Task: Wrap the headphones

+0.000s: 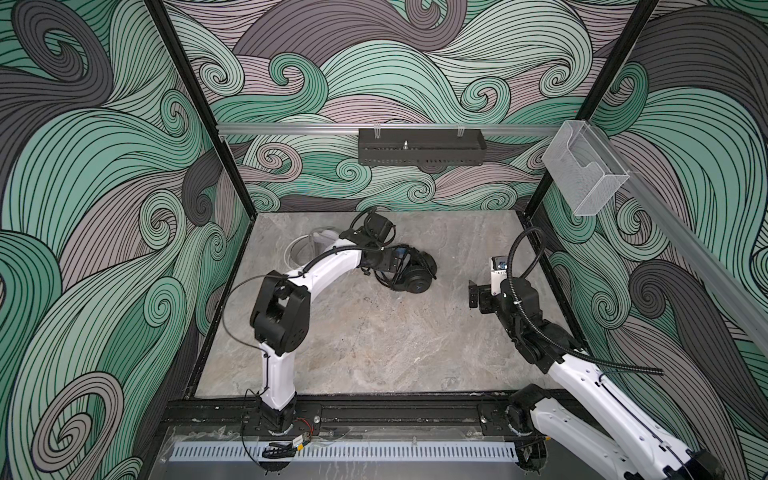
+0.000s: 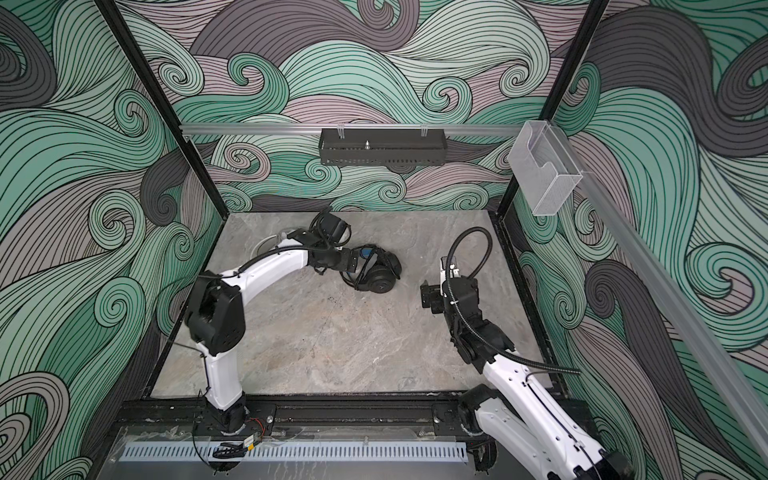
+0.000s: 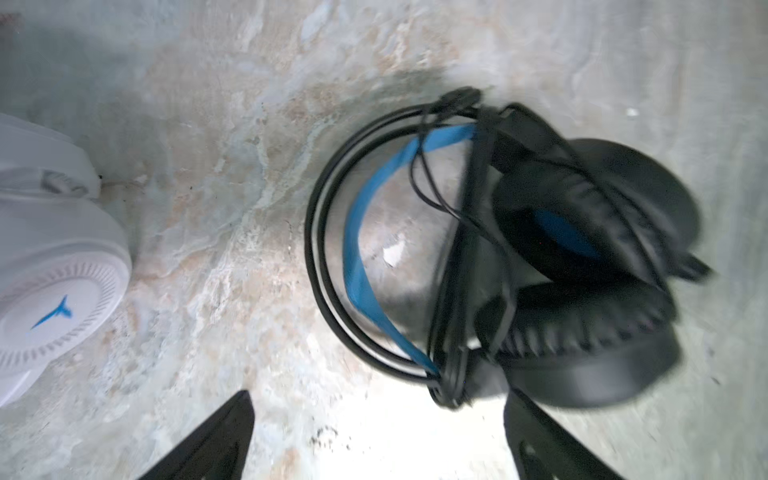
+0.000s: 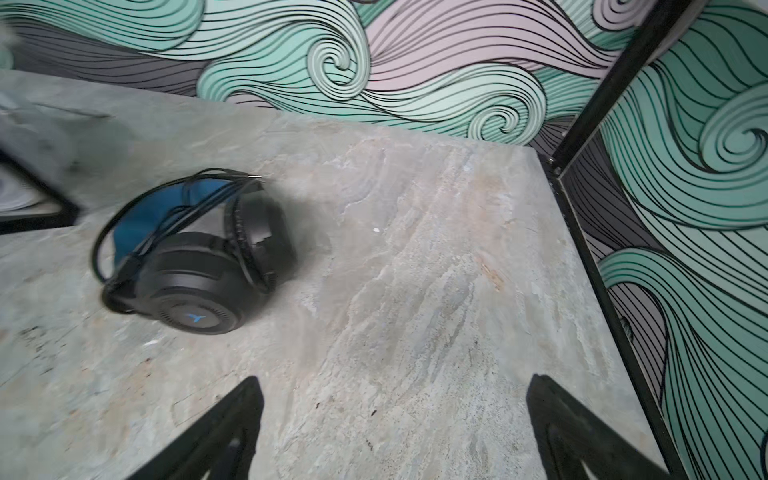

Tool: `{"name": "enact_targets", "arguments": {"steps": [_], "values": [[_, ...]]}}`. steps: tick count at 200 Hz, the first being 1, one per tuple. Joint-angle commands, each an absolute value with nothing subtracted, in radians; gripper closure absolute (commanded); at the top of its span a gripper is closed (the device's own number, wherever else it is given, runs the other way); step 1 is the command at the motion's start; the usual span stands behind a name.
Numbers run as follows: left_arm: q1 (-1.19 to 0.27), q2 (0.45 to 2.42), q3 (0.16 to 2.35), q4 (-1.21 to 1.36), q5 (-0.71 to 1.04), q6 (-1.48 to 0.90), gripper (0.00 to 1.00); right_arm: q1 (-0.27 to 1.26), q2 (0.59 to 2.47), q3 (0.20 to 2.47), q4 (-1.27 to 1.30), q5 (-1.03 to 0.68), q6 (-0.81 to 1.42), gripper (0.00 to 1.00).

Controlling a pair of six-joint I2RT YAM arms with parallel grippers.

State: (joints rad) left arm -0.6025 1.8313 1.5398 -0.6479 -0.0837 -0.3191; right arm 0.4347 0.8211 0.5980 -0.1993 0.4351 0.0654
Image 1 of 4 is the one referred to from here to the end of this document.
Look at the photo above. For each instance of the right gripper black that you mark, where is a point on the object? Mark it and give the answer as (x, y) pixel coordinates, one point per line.
(484, 290)

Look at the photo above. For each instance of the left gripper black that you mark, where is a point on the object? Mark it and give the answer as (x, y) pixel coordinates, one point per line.
(389, 262)

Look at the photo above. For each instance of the black blue headphones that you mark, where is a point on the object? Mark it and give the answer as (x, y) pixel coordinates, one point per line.
(415, 278)

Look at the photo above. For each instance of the white headphones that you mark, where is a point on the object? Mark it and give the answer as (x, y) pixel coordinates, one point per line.
(307, 246)

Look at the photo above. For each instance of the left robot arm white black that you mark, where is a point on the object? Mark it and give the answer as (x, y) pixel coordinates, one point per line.
(280, 318)

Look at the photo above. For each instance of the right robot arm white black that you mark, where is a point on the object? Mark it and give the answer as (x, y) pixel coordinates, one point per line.
(626, 443)

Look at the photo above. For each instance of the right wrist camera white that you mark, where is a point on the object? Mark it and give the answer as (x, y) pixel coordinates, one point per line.
(498, 273)

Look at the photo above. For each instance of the black perforated wall tray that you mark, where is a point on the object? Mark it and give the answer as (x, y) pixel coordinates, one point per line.
(422, 147)

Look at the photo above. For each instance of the clear plastic wall bin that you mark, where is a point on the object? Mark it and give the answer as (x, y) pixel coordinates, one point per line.
(585, 167)

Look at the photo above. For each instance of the aluminium wall rail back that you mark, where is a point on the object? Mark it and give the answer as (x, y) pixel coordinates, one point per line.
(330, 129)

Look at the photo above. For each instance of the aluminium wall rail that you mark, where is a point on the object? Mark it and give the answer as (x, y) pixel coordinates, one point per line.
(330, 129)
(661, 191)

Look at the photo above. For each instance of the white slotted cable duct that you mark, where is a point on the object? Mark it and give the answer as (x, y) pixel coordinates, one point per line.
(350, 451)

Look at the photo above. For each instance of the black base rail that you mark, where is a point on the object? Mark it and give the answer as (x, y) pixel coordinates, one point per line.
(478, 408)

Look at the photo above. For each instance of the aluminium wall rail right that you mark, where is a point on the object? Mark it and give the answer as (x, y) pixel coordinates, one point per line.
(661, 191)

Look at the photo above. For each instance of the black frame post right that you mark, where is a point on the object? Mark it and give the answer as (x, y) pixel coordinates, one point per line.
(617, 57)

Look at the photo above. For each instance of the black frame post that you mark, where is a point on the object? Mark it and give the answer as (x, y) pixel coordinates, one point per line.
(617, 57)
(173, 45)

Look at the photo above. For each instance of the black frame post left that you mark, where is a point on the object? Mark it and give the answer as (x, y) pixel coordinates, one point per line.
(173, 45)

